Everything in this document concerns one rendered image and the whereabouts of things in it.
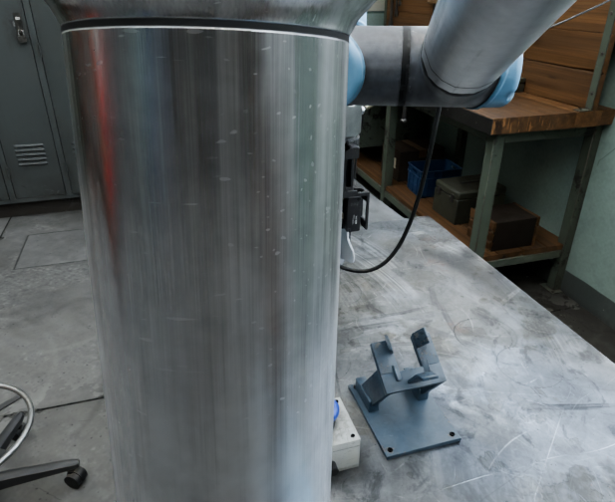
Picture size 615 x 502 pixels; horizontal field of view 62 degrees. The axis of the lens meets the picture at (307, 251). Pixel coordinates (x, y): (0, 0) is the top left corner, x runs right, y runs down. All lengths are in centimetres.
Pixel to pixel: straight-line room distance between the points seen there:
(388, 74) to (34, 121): 305
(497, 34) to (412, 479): 48
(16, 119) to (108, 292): 332
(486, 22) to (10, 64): 319
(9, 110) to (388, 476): 312
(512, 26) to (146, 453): 28
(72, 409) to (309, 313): 187
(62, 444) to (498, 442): 147
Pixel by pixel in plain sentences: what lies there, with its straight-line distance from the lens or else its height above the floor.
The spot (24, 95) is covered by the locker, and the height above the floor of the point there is 74.
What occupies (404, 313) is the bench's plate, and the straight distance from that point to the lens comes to 90.
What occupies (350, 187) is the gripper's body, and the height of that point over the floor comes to 107.
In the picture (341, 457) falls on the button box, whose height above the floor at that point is 82.
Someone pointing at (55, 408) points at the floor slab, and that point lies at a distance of 204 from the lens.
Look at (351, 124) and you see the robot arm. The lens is 64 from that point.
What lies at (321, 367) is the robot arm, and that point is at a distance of 18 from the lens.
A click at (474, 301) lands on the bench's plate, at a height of 80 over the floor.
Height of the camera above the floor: 130
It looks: 28 degrees down
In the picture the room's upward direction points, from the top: straight up
